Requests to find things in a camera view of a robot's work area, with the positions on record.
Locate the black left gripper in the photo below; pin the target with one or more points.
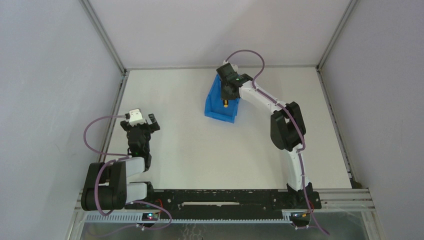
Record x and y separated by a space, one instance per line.
139 127

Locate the slotted grey cable duct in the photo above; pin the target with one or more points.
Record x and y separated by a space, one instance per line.
136 217

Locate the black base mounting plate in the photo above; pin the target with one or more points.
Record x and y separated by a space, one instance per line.
229 202

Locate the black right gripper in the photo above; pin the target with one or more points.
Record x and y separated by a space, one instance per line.
230 87

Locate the aluminium frame rail left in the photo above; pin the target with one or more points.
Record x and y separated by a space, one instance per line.
121 83

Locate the blue plastic bin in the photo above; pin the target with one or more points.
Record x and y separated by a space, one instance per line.
214 107

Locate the aluminium frame rail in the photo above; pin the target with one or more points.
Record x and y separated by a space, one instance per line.
121 83
349 10

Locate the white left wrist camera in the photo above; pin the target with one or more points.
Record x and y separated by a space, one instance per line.
135 117

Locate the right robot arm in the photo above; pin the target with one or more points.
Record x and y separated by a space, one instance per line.
287 127

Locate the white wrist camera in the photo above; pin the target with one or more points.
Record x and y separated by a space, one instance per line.
227 71
135 117

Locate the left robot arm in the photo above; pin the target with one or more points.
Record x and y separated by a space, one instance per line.
106 186

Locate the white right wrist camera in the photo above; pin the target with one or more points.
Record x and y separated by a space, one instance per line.
227 71

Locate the small green-lit circuit board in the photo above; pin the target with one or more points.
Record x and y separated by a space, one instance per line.
150 216

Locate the aluminium frame rail right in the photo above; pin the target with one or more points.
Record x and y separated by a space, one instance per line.
349 10

